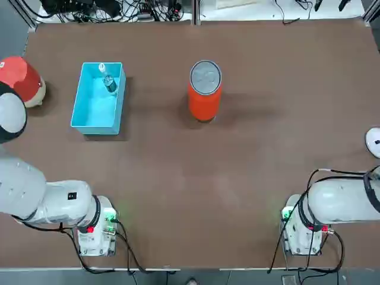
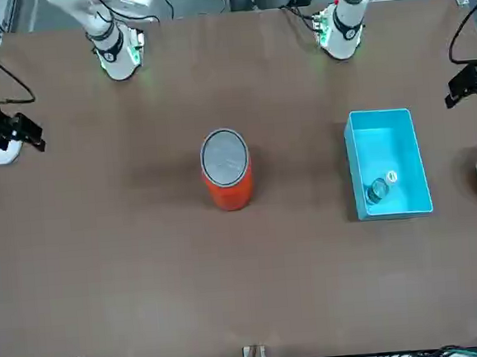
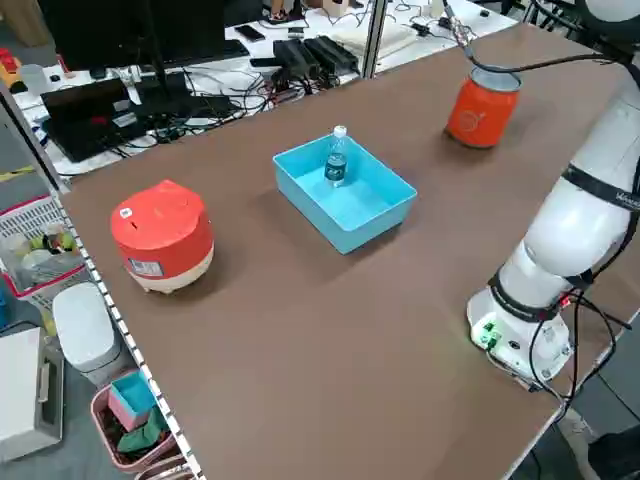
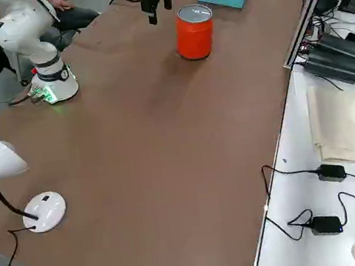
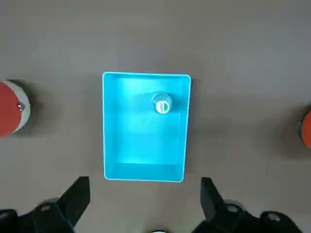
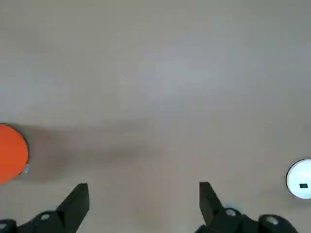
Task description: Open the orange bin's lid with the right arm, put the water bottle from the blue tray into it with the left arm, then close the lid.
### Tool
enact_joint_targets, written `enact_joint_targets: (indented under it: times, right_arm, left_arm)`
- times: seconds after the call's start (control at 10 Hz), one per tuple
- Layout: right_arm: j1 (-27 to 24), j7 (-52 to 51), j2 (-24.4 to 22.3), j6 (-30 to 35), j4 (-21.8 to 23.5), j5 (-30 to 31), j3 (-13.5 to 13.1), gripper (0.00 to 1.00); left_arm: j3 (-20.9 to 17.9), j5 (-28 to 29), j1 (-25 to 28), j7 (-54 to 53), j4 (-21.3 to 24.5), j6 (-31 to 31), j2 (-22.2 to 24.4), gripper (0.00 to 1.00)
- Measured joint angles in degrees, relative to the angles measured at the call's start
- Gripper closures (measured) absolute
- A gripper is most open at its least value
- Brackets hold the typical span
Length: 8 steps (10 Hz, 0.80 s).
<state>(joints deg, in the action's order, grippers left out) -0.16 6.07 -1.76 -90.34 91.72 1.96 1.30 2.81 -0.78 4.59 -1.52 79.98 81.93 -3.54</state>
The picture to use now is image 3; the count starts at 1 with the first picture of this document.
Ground small pink and blue box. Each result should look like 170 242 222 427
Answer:
108 371 158 433

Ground clear water bottle green label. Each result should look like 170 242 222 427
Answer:
324 125 349 189

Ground pink plastic basket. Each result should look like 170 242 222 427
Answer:
90 368 184 475

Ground green cloth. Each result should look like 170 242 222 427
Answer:
117 407 171 454

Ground black computer monitor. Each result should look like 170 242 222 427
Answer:
37 0 227 72

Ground orange bin with grey lid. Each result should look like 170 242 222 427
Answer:
444 67 522 150

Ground yellow and red toy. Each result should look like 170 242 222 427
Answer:
0 47 24 87

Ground black smartphone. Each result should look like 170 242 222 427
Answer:
233 24 266 43

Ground black arm cable with connector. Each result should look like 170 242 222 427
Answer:
442 0 632 77

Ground white foam block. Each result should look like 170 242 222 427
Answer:
330 20 419 54

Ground black base cable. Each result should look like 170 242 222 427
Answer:
528 309 571 404
569 292 632 397

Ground aluminium table edge rail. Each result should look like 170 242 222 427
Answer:
59 192 207 480

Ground black laptop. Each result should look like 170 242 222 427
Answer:
39 77 152 164

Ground orange and cream rice cooker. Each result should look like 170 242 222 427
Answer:
109 179 215 295

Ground blue plastic tray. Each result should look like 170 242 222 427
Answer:
272 133 419 255

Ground white lidded waste bin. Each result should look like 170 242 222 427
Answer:
51 281 124 387

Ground grey frame post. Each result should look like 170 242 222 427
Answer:
0 82 72 194

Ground black power adapter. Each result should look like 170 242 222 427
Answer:
303 34 360 72
273 38 319 77

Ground white basket with red rim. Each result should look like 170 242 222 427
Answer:
0 193 89 302

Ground white and grey case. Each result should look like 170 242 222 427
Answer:
0 327 66 464

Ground black stand pole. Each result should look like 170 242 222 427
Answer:
133 0 195 115

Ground black keyboard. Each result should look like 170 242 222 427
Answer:
164 39 251 69

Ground clear plastic cup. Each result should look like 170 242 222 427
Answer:
19 63 47 95

